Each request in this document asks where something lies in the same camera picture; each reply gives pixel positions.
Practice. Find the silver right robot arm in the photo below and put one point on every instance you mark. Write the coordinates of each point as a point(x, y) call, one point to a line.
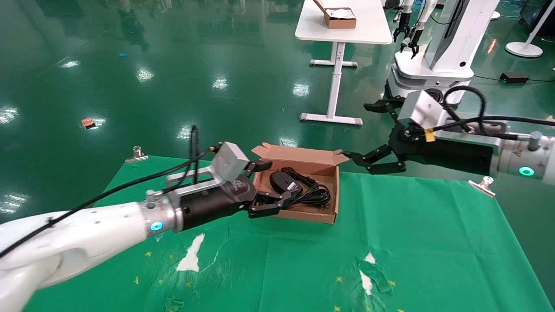
point(537, 160)

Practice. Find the green table cloth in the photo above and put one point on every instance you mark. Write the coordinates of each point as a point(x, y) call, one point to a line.
point(412, 242)

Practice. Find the white wheeled background robot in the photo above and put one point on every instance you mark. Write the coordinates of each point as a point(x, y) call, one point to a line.
point(451, 43)

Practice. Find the white height-adjustable table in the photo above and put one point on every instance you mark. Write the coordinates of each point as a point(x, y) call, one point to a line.
point(347, 37)

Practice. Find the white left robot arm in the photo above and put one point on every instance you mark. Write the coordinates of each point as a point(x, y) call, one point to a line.
point(78, 242)

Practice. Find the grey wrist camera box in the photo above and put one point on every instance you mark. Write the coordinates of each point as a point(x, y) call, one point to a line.
point(227, 162)
point(418, 110)

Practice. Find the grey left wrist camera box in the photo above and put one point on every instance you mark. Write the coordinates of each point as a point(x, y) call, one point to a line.
point(227, 162)

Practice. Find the black power adapter brick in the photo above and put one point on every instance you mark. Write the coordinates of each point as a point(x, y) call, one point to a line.
point(514, 78)

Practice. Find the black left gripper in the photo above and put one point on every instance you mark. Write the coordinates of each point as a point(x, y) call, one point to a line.
point(208, 208)

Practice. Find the small cardboard box with contents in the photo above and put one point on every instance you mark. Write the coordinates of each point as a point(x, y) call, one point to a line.
point(341, 21)

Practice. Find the silver binder clip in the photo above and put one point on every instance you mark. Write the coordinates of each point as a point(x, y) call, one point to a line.
point(137, 155)
point(483, 185)

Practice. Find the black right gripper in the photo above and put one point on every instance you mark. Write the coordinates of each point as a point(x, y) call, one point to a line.
point(451, 154)

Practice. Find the white floor stand with base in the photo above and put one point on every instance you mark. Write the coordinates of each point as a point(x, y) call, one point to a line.
point(523, 50)

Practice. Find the open brown cardboard box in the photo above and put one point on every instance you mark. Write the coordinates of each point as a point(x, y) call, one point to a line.
point(299, 213)

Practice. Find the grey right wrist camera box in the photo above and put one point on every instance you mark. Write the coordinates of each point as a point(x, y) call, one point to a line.
point(418, 110)

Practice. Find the small red floor item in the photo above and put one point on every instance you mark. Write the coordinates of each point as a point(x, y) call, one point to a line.
point(88, 122)

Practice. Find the black background robot gripper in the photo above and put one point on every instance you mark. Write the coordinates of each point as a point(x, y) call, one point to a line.
point(414, 41)
point(401, 30)

